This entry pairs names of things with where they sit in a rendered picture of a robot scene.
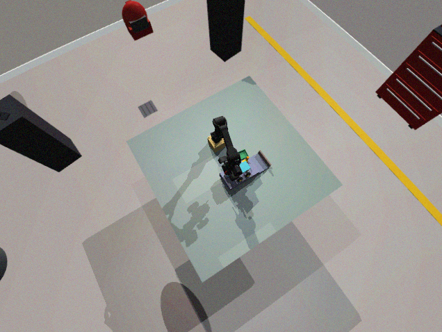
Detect small teal trolley with black wheels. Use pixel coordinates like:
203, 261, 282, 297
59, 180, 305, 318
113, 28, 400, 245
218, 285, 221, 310
237, 161, 251, 182

